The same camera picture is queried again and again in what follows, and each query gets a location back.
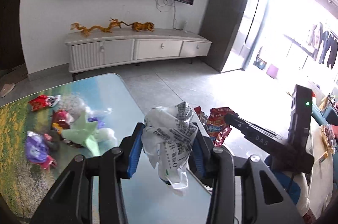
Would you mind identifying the dark brown entrance door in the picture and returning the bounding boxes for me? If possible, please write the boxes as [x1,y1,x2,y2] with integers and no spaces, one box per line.
[1,0,25,70]

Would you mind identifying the white power strip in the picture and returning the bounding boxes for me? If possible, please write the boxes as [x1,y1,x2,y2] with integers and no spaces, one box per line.
[183,20,188,32]

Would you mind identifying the tv power cable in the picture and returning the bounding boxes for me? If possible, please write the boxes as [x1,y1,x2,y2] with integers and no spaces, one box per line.
[154,0,186,31]

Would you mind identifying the white tv cabinet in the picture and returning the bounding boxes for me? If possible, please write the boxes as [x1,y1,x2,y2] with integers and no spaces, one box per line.
[65,28,211,80]

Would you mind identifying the dark grey tall cabinet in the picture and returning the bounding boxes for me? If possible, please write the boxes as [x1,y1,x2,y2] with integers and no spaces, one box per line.
[199,0,248,72]

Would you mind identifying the purple snack wrapper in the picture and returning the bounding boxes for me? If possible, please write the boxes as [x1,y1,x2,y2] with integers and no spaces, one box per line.
[25,131,57,170]

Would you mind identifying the golden tiger figurine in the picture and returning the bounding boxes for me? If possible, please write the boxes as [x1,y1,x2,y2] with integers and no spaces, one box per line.
[122,21,155,32]

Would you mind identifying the purple stool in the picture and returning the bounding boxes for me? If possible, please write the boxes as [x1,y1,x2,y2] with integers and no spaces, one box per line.
[266,64,279,79]

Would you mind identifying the golden dragon figurine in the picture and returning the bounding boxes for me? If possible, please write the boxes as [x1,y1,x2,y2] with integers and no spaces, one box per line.
[70,19,122,37]

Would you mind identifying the hanging dark clothes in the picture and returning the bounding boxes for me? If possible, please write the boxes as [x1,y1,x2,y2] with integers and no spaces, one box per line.
[306,22,337,70]

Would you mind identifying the red snack wrapper on table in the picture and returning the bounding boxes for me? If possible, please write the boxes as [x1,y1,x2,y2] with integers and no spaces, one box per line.
[28,95,61,112]

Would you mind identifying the white printed plastic bag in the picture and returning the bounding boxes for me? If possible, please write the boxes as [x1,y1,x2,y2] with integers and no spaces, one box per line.
[142,101,198,196]

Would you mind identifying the clear crumpled plastic bag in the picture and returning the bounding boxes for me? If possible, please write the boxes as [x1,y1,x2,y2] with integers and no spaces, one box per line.
[59,95,117,143]

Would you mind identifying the red yellow snack wrapper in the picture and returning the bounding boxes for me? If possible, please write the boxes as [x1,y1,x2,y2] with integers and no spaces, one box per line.
[51,109,74,135]

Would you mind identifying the beige slipper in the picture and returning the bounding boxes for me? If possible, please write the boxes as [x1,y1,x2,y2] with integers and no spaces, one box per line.
[0,83,15,97]

